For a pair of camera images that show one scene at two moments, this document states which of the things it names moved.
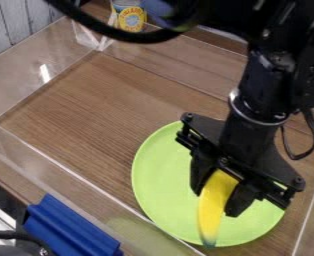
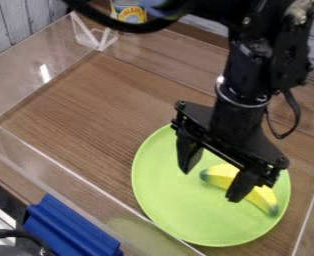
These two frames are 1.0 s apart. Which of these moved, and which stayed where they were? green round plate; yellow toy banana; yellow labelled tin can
Moved: yellow toy banana
Stayed: green round plate; yellow labelled tin can
